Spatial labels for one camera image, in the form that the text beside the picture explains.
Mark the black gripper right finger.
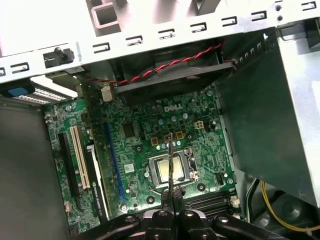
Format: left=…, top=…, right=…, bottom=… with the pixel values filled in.
left=173, top=186, right=285, bottom=240

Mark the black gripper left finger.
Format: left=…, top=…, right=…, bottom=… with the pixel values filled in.
left=74, top=189, right=176, bottom=240

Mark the empty black RAM slot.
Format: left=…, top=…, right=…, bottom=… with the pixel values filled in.
left=183, top=191, right=232, bottom=205

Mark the metal CPU socket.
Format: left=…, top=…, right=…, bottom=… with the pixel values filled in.
left=144, top=147, right=201, bottom=191

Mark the silver CPU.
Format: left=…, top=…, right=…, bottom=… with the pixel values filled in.
left=156, top=157, right=185, bottom=183

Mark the green Dell motherboard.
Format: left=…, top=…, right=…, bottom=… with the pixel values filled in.
left=43, top=84, right=238, bottom=231

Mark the black Nvidia graphics card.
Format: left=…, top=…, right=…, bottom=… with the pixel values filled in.
left=79, top=83, right=126, bottom=223

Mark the white expansion slot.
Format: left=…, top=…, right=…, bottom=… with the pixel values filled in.
left=69, top=125, right=91, bottom=190

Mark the black expansion slot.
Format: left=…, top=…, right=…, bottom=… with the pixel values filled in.
left=57, top=131, right=82, bottom=211

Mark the grey power supply unit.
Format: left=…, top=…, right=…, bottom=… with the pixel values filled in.
left=214, top=27, right=320, bottom=201

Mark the black open PC case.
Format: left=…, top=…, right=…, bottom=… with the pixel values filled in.
left=0, top=0, right=320, bottom=240

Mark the black case fan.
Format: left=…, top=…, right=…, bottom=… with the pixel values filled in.
left=109, top=47, right=236, bottom=106

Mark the blue card retention latch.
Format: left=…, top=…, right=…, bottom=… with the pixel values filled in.
left=7, top=86, right=32, bottom=98

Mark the grey plastic parts rack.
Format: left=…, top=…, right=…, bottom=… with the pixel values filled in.
left=84, top=0, right=226, bottom=38

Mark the yellow wire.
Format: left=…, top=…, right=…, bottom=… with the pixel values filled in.
left=259, top=179, right=320, bottom=232

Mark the red black twisted wire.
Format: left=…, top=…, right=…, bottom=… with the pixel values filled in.
left=84, top=41, right=226, bottom=86

